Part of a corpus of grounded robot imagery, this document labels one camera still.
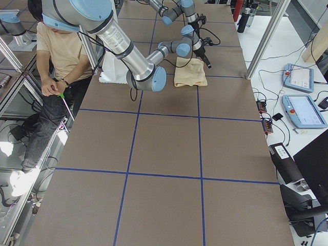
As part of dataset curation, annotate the seated person in tan shirt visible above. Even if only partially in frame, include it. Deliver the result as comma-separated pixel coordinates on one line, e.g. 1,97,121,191
21,0,93,175

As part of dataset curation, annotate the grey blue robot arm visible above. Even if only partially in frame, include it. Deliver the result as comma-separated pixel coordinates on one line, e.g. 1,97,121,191
42,1,211,92
145,0,206,35

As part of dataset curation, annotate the black monitor on stand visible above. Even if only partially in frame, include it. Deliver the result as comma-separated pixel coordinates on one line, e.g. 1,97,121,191
280,131,327,237

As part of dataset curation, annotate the small black square pad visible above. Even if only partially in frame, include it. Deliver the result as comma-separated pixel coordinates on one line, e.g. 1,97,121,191
272,113,283,121

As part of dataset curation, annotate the lower blue teach pendant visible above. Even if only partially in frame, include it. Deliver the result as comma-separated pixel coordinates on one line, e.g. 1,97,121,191
282,95,327,129

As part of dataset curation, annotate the black water bottle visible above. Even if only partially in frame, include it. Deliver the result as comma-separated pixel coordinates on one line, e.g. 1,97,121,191
237,8,251,33

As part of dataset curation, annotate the clear water bottle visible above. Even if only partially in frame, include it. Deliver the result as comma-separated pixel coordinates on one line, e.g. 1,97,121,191
246,2,258,27

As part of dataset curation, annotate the upper orange black adapter box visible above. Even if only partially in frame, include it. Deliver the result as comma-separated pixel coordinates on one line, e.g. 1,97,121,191
256,100,267,113

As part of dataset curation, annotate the orange black adapter box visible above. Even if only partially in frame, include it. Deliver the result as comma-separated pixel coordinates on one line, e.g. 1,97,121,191
261,118,273,135
256,100,267,113

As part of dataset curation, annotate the cream long-sleeve printed shirt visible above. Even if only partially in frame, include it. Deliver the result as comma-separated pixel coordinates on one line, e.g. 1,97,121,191
174,57,208,87

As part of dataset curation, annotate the blue teach pendant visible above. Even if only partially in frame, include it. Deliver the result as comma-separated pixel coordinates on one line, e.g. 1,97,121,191
282,63,314,93
282,95,327,129

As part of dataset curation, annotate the wooden beam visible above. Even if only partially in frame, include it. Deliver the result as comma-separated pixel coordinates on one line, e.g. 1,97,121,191
302,21,327,63

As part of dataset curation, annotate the spare grey robot arm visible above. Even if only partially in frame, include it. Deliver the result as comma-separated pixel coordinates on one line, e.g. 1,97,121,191
1,10,37,52

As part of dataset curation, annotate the lower orange black adapter box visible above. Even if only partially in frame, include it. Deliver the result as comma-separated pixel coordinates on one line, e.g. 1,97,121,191
261,118,273,135

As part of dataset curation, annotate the upper blue teach pendant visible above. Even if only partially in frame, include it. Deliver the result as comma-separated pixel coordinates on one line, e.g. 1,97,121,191
282,63,314,93

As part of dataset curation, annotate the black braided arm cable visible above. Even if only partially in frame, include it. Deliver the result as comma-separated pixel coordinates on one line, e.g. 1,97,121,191
129,25,221,102
158,0,185,16

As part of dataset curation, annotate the green pink handheld stick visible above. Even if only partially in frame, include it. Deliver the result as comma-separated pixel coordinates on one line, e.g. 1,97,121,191
58,93,75,122

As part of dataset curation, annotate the dark brown box with label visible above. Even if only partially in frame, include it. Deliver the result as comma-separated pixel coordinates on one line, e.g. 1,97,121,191
269,143,303,183

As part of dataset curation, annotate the aluminium frame post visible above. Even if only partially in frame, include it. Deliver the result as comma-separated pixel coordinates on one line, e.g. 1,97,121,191
245,0,291,80

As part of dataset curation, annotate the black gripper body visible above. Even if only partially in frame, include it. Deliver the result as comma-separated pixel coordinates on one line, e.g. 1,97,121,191
193,37,212,60
188,14,207,33

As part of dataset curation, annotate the red bottle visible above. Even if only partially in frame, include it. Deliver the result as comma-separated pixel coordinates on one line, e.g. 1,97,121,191
233,0,244,22

